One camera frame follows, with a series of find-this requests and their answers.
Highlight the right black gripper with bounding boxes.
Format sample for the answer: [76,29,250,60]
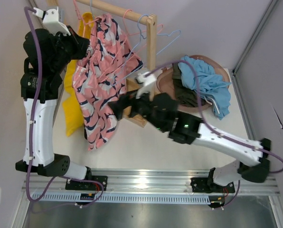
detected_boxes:
[106,85,165,133]

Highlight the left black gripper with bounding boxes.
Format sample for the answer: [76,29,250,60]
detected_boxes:
[50,25,89,73]

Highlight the pink patterned shorts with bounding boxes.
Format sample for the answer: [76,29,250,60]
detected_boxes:
[71,13,144,152]

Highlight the olive green shorts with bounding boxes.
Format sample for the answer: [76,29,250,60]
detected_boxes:
[172,63,198,107]

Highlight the light blue shorts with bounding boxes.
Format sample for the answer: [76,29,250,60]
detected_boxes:
[178,56,231,120]

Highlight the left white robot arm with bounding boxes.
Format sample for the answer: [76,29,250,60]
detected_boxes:
[15,26,93,190]

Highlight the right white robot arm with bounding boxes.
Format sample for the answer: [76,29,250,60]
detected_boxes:
[108,91,270,192]

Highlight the yellow shorts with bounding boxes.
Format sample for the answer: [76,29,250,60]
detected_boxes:
[62,12,94,136]

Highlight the pink translucent plastic basin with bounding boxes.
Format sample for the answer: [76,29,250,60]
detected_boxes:
[157,55,230,113]

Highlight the wooden clothes rack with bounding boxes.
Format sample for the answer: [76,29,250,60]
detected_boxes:
[46,0,158,128]

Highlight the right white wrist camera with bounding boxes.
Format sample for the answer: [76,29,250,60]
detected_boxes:
[134,69,157,99]

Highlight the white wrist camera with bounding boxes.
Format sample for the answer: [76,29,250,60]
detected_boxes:
[33,6,71,36]
[134,69,157,99]

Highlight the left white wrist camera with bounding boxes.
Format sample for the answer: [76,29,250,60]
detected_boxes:
[33,6,71,36]

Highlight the aluminium mounting rail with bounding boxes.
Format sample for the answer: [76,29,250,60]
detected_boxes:
[21,169,280,195]

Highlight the slotted cable duct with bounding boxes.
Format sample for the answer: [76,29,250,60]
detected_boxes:
[41,192,223,205]

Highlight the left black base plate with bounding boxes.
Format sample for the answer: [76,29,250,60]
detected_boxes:
[65,175,108,191]

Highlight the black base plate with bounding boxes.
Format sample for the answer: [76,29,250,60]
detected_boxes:
[65,175,108,191]
[190,177,235,194]

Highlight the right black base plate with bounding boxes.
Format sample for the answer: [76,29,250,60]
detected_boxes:
[190,177,235,194]

